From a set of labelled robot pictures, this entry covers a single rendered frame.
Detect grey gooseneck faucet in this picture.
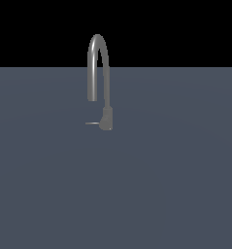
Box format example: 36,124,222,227
86,33,115,131

